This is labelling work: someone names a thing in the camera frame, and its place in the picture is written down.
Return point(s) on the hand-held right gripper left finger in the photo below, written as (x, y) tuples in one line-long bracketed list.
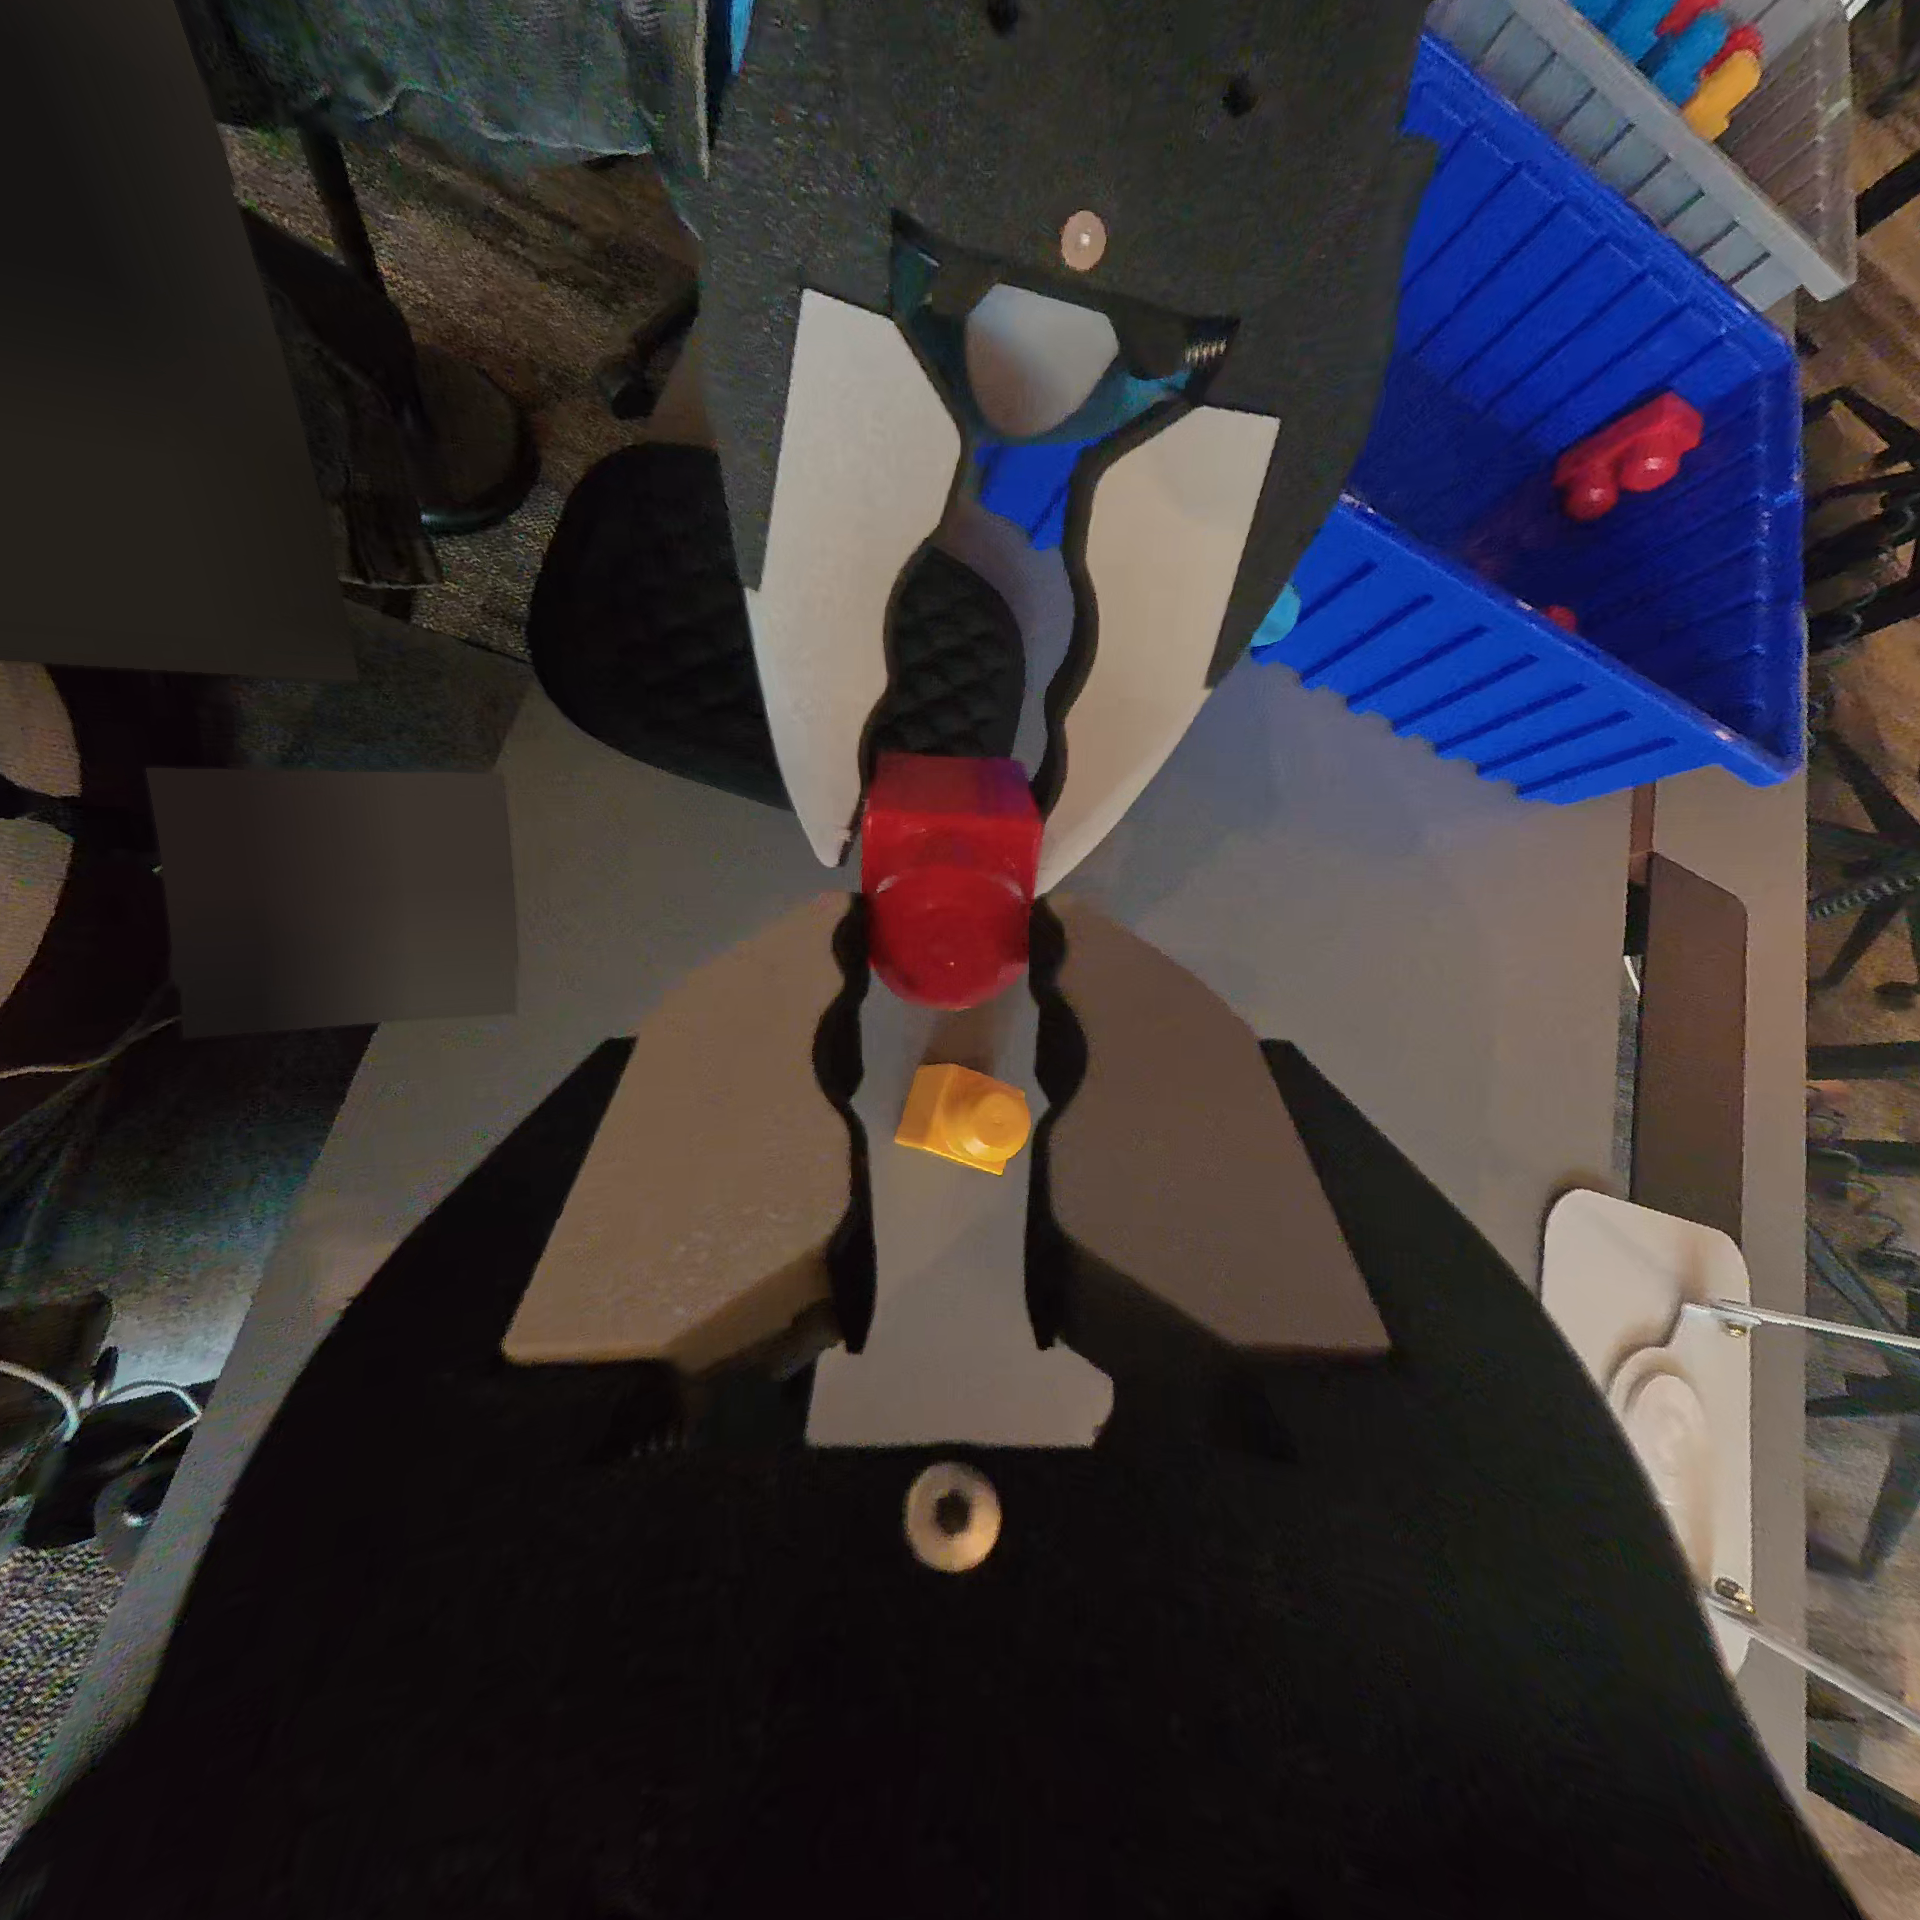
[(678, 1200)]

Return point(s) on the row of colourful toy blocks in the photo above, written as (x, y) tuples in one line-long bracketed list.
[(1681, 64)]

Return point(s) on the black textured wrist rest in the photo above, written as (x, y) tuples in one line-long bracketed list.
[(647, 628)]

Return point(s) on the person's leg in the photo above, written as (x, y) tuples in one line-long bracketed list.
[(451, 64)]

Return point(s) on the red two-stud building block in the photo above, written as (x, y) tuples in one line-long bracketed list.
[(1639, 446)]

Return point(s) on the blue plastic bin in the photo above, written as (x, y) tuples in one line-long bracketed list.
[(1502, 357)]

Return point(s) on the grey plastic bin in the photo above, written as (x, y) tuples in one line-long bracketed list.
[(1621, 175)]

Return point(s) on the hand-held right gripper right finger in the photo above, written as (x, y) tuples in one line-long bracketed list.
[(1218, 1200)]

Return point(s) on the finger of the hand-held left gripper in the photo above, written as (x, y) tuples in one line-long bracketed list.
[(860, 540), (1153, 628)]

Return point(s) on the orange building block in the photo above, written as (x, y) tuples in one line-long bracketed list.
[(961, 1122)]

